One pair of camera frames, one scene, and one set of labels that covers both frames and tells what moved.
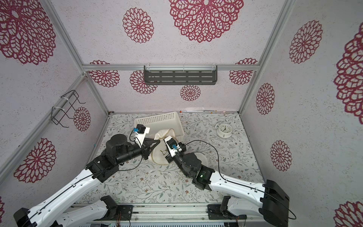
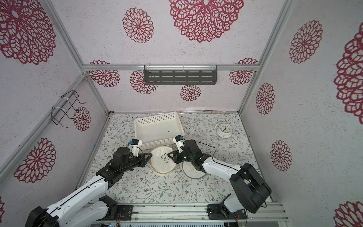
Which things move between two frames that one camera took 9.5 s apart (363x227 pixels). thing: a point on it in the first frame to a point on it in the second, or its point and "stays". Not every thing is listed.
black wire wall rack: x=64 y=103 stays
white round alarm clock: x=224 y=130 stays
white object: x=173 y=147 to x=179 y=140
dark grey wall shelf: x=183 y=74 stays
